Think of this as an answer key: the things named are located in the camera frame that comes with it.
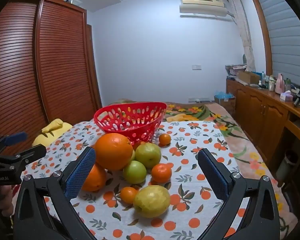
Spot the red perforated plastic basket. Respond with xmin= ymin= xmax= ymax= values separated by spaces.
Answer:
xmin=93 ymin=102 xmax=167 ymax=145

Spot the wall air conditioner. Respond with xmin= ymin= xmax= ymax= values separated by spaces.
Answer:
xmin=179 ymin=0 xmax=229 ymax=18

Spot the yellow-green pear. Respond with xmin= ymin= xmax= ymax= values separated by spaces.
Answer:
xmin=135 ymin=142 xmax=162 ymax=168

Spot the yellow lemon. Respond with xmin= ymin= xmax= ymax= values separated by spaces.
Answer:
xmin=133 ymin=185 xmax=171 ymax=218

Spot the patterned white curtain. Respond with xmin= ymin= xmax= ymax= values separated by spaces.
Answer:
xmin=226 ymin=0 xmax=256 ymax=72

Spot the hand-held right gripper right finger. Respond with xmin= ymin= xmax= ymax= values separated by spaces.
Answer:
xmin=197 ymin=148 xmax=280 ymax=240

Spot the open cardboard box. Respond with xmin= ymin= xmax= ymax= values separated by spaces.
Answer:
xmin=236 ymin=70 xmax=262 ymax=84

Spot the small tangerine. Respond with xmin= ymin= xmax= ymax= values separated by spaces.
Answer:
xmin=151 ymin=163 xmax=172 ymax=183
xmin=120 ymin=186 xmax=138 ymax=205
xmin=159 ymin=133 xmax=171 ymax=146

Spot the brown louvered wooden wardrobe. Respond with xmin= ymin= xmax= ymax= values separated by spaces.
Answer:
xmin=0 ymin=0 xmax=103 ymax=153

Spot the person's left hand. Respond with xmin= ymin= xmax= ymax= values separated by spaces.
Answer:
xmin=0 ymin=185 xmax=16 ymax=217

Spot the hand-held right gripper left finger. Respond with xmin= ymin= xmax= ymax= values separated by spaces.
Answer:
xmin=13 ymin=146 xmax=98 ymax=240

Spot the large orange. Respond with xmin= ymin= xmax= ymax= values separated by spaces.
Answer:
xmin=81 ymin=164 xmax=107 ymax=192
xmin=94 ymin=133 xmax=133 ymax=171

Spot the floral blanket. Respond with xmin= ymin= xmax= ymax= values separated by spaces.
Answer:
xmin=107 ymin=101 xmax=299 ymax=240

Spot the grey window blind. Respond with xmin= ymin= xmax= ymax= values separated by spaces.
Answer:
xmin=252 ymin=0 xmax=300 ymax=90

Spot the pink bottle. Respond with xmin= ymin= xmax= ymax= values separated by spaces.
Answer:
xmin=276 ymin=73 xmax=285 ymax=93

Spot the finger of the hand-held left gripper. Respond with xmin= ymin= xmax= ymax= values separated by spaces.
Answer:
xmin=0 ymin=144 xmax=47 ymax=173
xmin=0 ymin=131 xmax=28 ymax=155

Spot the wooden sideboard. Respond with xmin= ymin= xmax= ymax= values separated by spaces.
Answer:
xmin=226 ymin=78 xmax=300 ymax=180

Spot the pile of folded cloths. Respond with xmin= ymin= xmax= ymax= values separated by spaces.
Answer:
xmin=225 ymin=64 xmax=247 ymax=77

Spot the small green apple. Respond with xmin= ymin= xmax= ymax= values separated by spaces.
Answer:
xmin=122 ymin=160 xmax=147 ymax=184

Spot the grey waste bin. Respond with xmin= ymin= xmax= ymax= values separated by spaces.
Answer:
xmin=276 ymin=150 xmax=299 ymax=180

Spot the cardboard box with blue bags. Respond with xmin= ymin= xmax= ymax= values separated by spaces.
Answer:
xmin=214 ymin=91 xmax=237 ymax=114

